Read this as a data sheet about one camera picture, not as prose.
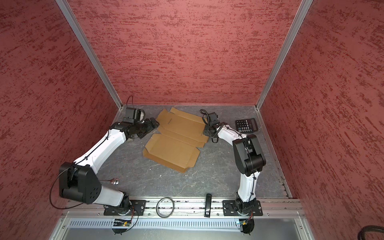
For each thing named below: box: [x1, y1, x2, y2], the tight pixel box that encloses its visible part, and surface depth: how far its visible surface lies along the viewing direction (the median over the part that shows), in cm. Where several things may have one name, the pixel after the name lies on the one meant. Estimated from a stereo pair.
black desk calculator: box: [235, 118, 258, 134], surface depth 109 cm
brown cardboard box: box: [143, 107, 209, 173], surface depth 100 cm
